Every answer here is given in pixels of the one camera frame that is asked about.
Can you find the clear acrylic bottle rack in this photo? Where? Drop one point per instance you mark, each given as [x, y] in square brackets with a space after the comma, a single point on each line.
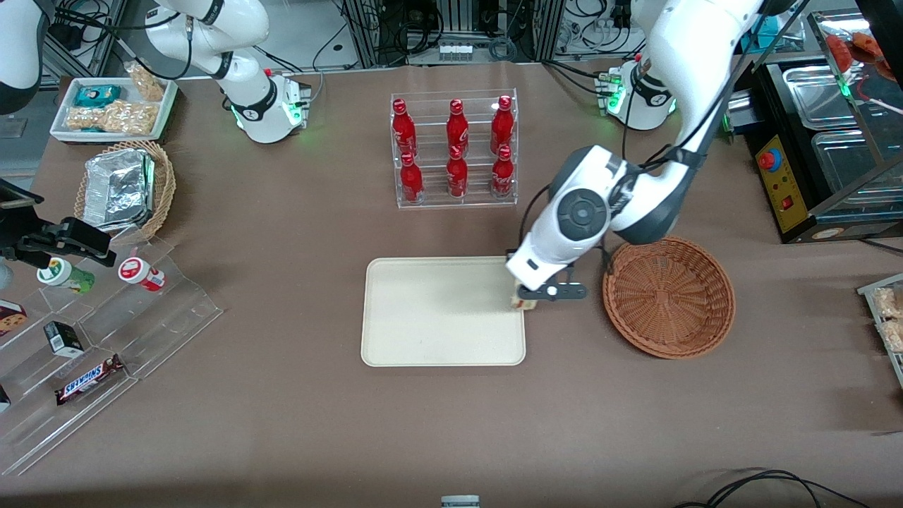
[434, 201]

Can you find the green small bottle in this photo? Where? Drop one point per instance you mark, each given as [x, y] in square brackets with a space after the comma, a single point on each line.
[67, 276]

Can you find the Snickers chocolate bar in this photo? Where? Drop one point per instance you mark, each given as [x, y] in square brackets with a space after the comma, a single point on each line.
[88, 381]

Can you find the teal snack packet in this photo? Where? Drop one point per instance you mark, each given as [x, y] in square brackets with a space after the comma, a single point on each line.
[97, 95]

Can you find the round brown wicker basket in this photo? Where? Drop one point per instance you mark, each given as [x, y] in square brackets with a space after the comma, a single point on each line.
[670, 303]

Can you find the steel food pan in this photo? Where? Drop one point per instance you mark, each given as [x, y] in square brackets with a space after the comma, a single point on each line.
[853, 166]
[818, 99]

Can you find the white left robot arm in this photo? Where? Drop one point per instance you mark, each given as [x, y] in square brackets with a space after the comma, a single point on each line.
[677, 56]

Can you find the white power strip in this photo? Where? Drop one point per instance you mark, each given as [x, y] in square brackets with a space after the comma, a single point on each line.
[455, 51]

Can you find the grey device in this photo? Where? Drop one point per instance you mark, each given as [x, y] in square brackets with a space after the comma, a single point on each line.
[460, 502]

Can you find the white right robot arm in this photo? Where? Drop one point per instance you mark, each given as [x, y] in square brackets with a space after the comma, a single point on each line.
[211, 28]

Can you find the red small bottle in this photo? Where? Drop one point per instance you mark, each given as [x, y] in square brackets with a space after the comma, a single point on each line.
[141, 274]

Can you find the small black box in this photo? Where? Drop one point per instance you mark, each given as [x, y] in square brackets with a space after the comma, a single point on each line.
[65, 340]

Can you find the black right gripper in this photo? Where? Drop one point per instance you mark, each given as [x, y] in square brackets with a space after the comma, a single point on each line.
[37, 243]

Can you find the red rocker switch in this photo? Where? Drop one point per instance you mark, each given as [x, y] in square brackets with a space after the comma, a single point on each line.
[787, 203]

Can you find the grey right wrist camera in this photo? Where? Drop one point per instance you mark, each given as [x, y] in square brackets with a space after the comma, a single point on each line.
[17, 200]

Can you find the red emergency knob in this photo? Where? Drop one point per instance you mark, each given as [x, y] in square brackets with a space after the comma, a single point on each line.
[768, 159]

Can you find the white plastic tray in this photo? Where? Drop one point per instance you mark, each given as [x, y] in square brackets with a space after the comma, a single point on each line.
[869, 289]
[63, 134]

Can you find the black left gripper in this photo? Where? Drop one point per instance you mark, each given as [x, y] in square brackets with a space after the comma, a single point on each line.
[510, 252]

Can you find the red cola bottle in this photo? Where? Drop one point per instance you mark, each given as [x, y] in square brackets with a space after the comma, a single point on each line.
[457, 130]
[403, 130]
[411, 180]
[502, 176]
[501, 127]
[457, 176]

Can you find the silver metal box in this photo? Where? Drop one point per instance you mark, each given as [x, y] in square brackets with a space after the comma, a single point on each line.
[737, 113]

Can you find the oval light wicker basket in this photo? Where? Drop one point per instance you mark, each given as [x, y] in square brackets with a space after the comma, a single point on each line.
[164, 183]

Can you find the triangular sandwich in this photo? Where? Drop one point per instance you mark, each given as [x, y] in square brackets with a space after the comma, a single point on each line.
[522, 305]

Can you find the clear acrylic stepped stand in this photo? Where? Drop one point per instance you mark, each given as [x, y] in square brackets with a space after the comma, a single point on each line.
[169, 317]

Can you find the grey round-ended object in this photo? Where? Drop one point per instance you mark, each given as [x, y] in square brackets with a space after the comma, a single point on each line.
[4, 276]

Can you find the dark snack packet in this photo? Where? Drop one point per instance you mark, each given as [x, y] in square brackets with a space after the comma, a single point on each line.
[3, 398]

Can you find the black food warmer case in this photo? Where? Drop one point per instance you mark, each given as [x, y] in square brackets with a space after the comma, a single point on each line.
[797, 227]

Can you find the cookie box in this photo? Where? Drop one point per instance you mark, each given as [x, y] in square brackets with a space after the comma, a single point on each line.
[10, 319]

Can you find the peanut snack bag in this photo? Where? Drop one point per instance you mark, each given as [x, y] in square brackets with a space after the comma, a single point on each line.
[85, 118]
[147, 81]
[893, 336]
[130, 118]
[890, 302]

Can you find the beige plastic tray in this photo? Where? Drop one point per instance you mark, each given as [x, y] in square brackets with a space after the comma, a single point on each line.
[441, 310]

